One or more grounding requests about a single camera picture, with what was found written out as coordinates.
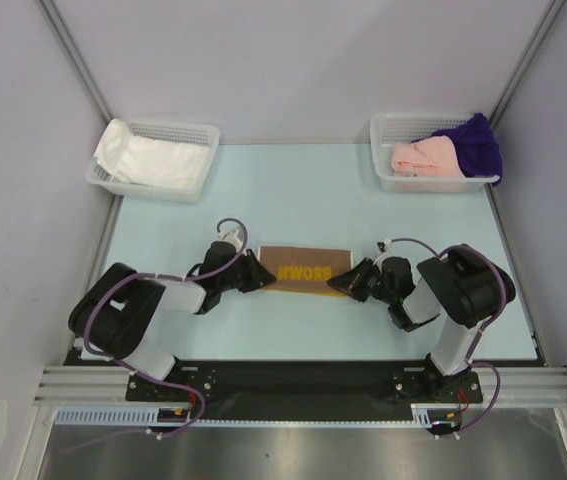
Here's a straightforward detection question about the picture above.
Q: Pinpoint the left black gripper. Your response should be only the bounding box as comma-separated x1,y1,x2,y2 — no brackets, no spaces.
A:
217,248,275,293

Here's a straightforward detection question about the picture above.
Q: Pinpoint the yellow patterned towel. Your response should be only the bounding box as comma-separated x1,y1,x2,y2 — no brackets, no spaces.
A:
257,246,353,297

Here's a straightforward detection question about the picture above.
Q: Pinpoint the white towel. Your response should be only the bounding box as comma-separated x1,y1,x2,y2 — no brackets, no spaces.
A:
93,119,212,191

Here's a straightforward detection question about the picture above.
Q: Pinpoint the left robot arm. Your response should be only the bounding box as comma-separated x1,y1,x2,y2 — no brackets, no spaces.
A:
68,240,276,400

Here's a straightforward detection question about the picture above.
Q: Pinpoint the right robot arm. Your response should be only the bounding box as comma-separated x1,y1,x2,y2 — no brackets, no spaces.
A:
327,242,516,402

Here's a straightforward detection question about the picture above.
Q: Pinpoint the white basket with towels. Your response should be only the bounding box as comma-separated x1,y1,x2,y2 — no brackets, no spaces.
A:
369,113,499,193

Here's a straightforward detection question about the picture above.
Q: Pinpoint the pink towel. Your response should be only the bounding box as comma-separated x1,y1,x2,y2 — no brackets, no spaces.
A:
391,136,465,179

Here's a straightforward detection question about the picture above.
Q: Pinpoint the purple towel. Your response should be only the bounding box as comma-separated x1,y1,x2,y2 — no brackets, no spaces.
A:
431,113,503,186

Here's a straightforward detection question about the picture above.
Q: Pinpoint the empty white plastic basket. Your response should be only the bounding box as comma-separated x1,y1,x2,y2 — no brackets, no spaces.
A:
85,118,220,203

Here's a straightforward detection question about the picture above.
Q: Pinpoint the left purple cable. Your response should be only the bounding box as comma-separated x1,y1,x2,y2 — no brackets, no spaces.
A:
60,217,250,451

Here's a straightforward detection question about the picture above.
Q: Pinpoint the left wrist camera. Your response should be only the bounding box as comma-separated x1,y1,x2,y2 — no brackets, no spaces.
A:
219,227,244,250

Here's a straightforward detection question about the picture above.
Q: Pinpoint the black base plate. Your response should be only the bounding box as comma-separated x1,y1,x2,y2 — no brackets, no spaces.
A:
62,344,549,424

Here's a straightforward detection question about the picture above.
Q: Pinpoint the grey cable duct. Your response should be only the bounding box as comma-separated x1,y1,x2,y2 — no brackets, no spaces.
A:
55,404,462,429

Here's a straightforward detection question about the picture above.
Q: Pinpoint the left aluminium corner post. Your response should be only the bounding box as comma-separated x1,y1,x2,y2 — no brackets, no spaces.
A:
34,0,113,124

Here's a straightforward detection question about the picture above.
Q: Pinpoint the aluminium corner post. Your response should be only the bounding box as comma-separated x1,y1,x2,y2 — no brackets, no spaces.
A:
488,0,567,130
34,0,113,124

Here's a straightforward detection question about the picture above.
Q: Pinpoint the right aluminium corner post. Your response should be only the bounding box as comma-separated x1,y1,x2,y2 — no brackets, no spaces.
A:
488,0,567,130

